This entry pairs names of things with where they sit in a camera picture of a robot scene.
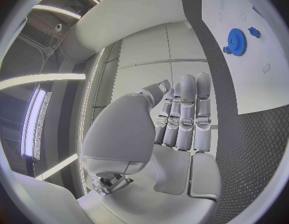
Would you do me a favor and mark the blue peg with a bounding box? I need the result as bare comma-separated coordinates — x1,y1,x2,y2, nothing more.
247,26,262,39

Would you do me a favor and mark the white cable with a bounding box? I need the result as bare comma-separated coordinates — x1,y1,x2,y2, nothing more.
57,28,76,62

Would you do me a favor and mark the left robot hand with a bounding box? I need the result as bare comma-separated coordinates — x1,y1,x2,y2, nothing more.
76,72,223,224

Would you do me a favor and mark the glowing light bar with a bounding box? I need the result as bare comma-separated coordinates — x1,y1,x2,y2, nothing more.
20,84,53,161

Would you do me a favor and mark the white task board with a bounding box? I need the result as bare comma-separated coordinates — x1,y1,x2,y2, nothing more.
197,0,289,115

